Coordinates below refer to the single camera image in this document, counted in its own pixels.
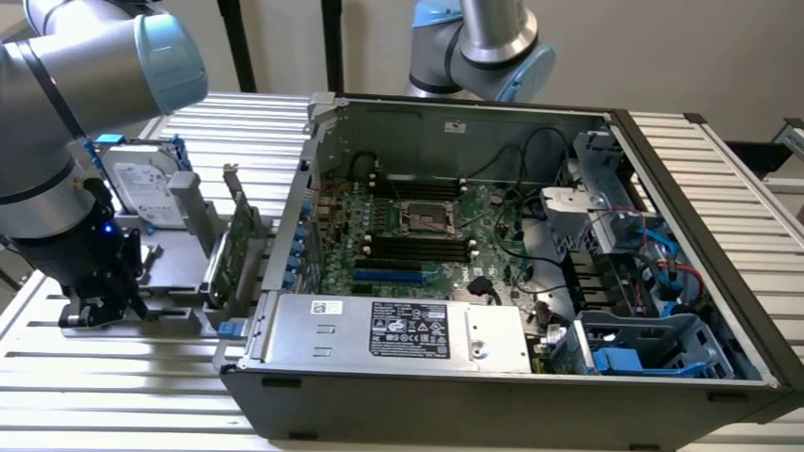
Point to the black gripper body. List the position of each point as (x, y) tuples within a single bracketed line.
[(75, 259)]

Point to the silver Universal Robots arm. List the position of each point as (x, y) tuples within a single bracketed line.
[(82, 70)]

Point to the blue expansion slot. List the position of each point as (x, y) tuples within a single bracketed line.
[(386, 278)]

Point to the black expansion slot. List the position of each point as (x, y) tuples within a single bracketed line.
[(393, 264)]

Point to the black RAM slot bank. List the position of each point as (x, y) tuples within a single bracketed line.
[(418, 247), (421, 187)]

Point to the grey parts rack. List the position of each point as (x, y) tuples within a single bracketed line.
[(182, 278)]

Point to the blue case latch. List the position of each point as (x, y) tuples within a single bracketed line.
[(230, 328)]

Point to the silver hard disk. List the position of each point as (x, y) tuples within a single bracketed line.
[(142, 188)]

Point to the green graphics card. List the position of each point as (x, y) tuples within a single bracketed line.
[(235, 254)]

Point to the grey power supply unit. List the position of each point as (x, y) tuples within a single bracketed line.
[(353, 343)]

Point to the metal CPU socket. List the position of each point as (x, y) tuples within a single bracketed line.
[(425, 216)]

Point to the black stand pole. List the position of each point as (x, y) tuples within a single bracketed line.
[(239, 47), (333, 47)]

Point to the open black PC case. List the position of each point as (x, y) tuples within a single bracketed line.
[(441, 409)]

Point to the green motherboard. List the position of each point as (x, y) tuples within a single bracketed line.
[(503, 263)]

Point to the grey fan shroud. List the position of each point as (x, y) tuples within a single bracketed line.
[(562, 200)]

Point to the grey metal drive cage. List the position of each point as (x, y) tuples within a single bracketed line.
[(597, 165)]

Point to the blue-grey disk bay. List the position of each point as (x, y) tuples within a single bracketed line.
[(666, 339)]

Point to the black box beside table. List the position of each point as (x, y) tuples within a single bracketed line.
[(757, 157)]

